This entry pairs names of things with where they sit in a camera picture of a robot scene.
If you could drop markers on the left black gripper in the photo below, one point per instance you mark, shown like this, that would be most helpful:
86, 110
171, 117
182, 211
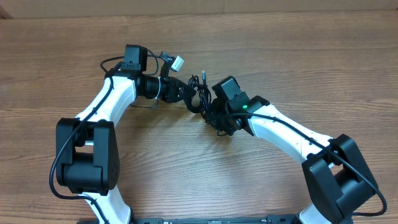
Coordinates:
175, 90

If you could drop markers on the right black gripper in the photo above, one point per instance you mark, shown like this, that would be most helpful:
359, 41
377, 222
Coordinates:
216, 116

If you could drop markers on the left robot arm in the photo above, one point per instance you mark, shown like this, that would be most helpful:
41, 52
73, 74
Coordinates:
86, 165

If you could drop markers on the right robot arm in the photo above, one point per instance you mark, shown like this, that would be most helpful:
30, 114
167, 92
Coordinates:
337, 176

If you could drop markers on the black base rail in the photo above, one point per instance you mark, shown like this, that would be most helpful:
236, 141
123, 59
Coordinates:
270, 219

